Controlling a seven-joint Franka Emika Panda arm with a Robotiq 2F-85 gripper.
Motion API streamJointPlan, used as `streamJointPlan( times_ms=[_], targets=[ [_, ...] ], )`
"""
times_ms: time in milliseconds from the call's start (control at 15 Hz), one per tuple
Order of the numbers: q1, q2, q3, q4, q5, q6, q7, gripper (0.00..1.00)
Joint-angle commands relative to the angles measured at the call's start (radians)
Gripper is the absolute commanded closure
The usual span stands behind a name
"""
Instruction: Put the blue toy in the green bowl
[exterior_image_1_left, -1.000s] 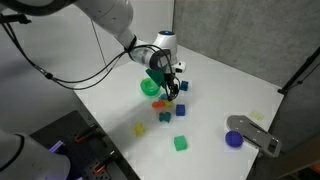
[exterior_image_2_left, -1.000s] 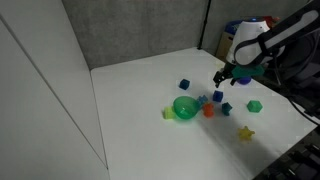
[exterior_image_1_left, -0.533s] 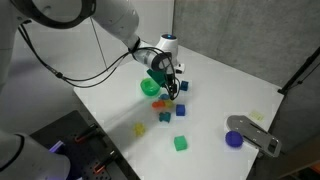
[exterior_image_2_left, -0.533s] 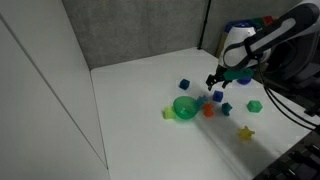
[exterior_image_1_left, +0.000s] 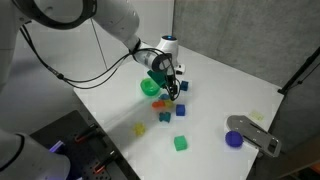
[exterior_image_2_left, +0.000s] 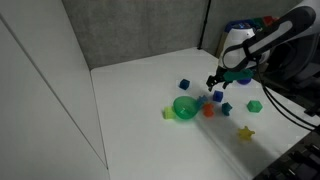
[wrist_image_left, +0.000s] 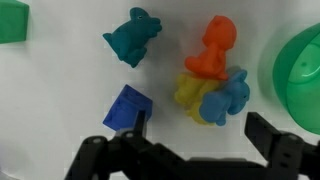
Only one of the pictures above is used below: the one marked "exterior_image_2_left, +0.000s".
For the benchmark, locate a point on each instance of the yellow star toy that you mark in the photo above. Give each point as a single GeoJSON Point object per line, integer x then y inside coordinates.
{"type": "Point", "coordinates": [245, 133]}

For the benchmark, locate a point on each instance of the small black clamp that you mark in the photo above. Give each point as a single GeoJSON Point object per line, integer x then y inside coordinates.
{"type": "Point", "coordinates": [312, 111]}

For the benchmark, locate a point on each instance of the purple ball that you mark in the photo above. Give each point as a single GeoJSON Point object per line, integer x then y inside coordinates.
{"type": "Point", "coordinates": [244, 81]}

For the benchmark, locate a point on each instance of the orange block toy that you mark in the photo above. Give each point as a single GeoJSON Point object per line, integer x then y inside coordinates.
{"type": "Point", "coordinates": [208, 110]}

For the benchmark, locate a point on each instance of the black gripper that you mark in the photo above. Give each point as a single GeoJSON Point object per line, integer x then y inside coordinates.
{"type": "Point", "coordinates": [220, 76]}

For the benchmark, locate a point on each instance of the teal block toy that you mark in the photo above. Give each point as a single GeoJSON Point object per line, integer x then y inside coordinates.
{"type": "Point", "coordinates": [226, 108]}

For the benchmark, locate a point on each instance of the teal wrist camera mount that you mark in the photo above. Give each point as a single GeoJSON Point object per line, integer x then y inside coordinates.
{"type": "Point", "coordinates": [238, 75]}

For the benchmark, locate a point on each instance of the wooden toy shelf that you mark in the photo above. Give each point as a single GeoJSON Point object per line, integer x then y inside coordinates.
{"type": "Point", "coordinates": [266, 20]}

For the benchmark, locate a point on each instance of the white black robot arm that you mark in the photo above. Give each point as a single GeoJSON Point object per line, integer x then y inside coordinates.
{"type": "Point", "coordinates": [283, 26]}

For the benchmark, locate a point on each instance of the black office chair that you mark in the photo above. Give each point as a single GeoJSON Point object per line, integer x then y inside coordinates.
{"type": "Point", "coordinates": [300, 63]}

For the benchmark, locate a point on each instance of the green hexagonal block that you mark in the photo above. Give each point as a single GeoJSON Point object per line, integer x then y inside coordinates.
{"type": "Point", "coordinates": [254, 106]}

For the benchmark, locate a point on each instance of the blue animal toy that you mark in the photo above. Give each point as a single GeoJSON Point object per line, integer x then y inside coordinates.
{"type": "Point", "coordinates": [202, 99]}

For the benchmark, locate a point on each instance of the green plastic bowl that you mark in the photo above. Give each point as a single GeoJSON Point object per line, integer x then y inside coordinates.
{"type": "Point", "coordinates": [185, 108]}

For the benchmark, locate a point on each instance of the black vertical pole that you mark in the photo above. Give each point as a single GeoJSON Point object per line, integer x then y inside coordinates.
{"type": "Point", "coordinates": [204, 26]}

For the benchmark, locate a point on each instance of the black equipment frame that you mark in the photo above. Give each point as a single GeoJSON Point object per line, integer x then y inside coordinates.
{"type": "Point", "coordinates": [296, 163]}

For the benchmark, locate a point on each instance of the lime green cube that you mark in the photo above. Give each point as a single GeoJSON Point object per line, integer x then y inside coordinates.
{"type": "Point", "coordinates": [167, 113]}

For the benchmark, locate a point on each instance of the dark blue cube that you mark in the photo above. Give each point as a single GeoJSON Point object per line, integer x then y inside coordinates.
{"type": "Point", "coordinates": [184, 84]}

